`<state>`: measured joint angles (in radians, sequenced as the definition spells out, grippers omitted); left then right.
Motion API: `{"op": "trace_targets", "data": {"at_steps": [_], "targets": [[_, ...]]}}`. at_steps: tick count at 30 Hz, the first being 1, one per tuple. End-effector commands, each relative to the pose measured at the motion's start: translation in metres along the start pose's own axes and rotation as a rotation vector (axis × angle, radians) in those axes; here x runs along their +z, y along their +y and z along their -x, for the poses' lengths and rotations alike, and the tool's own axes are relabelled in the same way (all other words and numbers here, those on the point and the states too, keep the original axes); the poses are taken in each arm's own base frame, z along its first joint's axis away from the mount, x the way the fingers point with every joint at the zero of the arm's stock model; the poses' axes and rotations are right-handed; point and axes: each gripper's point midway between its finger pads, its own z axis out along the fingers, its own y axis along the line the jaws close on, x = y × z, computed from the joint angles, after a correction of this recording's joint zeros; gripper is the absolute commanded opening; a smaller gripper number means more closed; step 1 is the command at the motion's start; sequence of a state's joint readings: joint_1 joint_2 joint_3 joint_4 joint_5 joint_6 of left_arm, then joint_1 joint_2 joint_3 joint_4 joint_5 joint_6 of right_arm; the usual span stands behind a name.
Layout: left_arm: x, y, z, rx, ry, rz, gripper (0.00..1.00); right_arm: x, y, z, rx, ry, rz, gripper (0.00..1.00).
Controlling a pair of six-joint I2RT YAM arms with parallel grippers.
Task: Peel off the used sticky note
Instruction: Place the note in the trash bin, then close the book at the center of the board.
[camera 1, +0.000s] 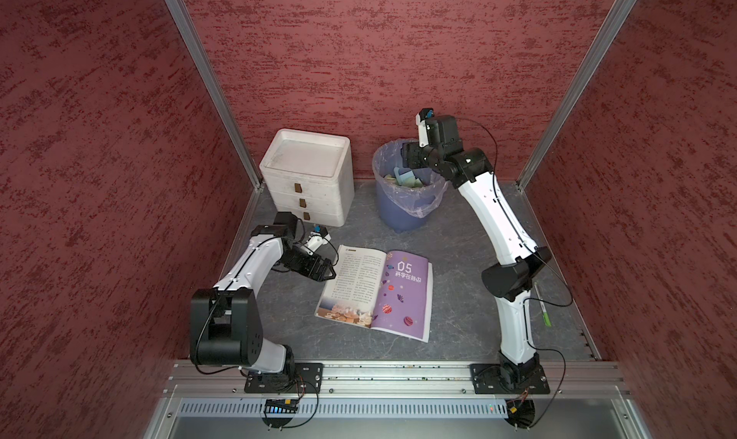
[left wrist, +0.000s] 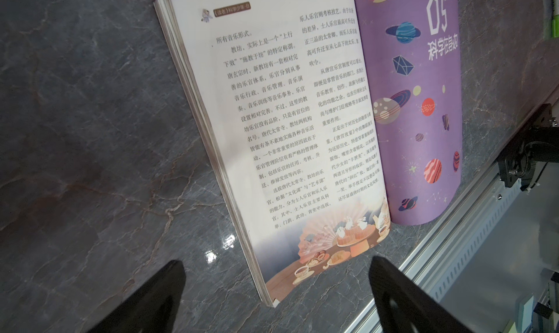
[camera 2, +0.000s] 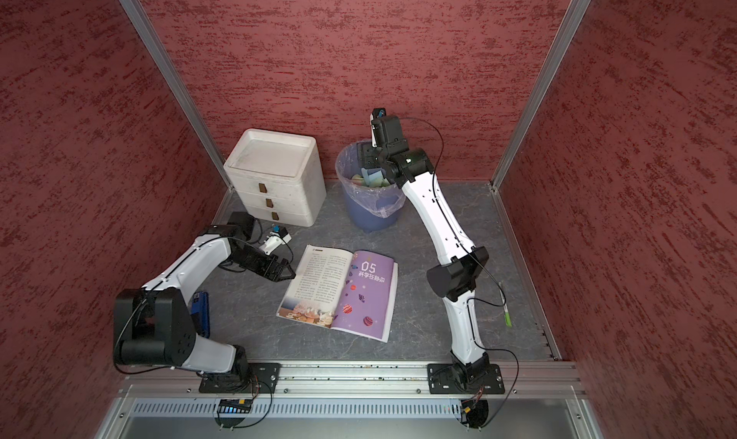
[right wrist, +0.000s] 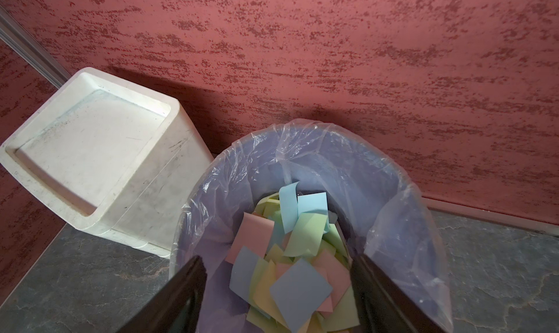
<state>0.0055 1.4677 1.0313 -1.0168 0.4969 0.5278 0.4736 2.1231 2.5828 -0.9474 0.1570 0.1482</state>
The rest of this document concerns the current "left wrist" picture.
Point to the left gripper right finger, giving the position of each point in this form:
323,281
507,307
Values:
404,307

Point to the science magazine book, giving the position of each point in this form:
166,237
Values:
326,121

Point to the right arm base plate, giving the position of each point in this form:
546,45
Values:
537,141

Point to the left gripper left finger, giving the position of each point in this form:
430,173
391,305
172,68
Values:
151,308

